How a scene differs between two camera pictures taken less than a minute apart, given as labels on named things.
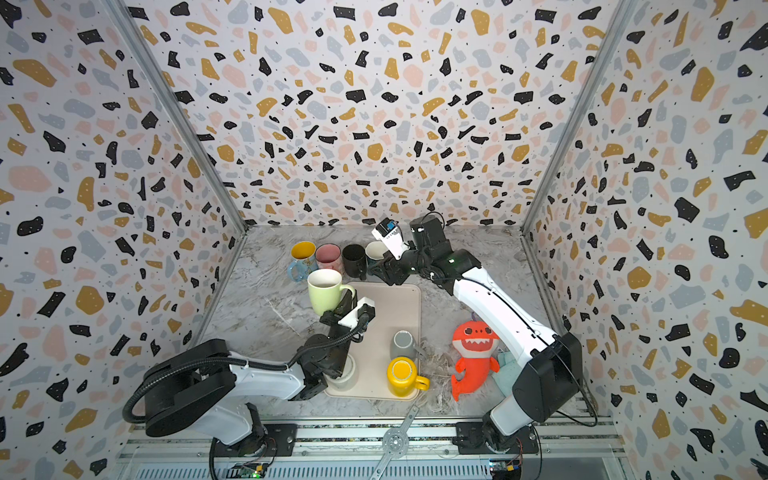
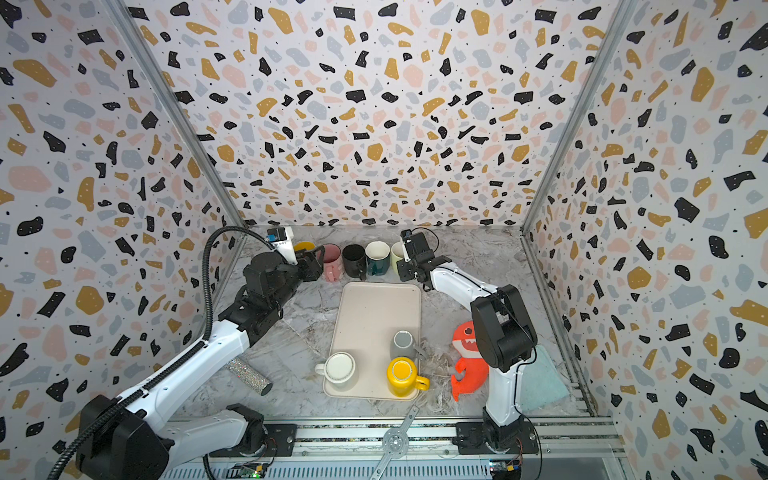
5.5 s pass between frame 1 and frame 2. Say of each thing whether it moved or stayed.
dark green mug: stayed
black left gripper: moved
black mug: stayed
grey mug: stayed
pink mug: stayed
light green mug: moved
